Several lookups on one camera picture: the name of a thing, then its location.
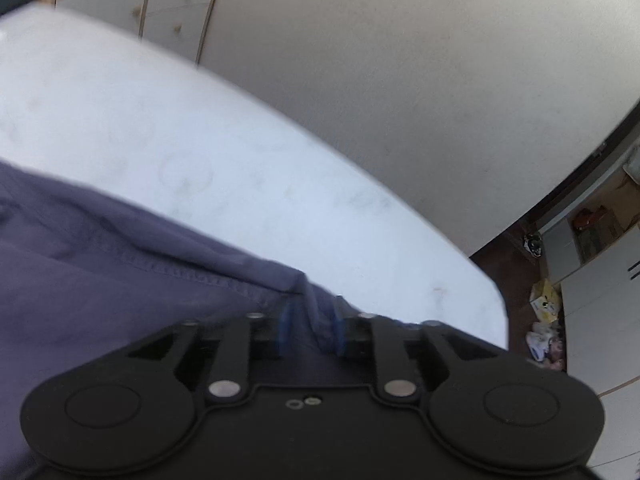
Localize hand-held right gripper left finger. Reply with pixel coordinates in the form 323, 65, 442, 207
127, 305, 299, 405

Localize blue-purple pants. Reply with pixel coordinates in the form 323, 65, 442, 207
0, 159, 451, 480

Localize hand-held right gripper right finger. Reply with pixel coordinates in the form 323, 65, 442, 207
331, 305, 501, 404

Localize yellow cardboard box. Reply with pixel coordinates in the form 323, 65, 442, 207
529, 279, 562, 322

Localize white table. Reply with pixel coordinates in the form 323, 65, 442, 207
0, 4, 511, 352

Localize white shoes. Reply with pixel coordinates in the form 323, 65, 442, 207
525, 320, 569, 372

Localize white drawer cabinet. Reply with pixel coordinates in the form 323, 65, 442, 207
54, 0, 224, 64

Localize dark sneakers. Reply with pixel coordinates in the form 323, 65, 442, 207
522, 232, 547, 259

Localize white storage cabinet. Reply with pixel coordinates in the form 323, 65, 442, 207
539, 150, 640, 476

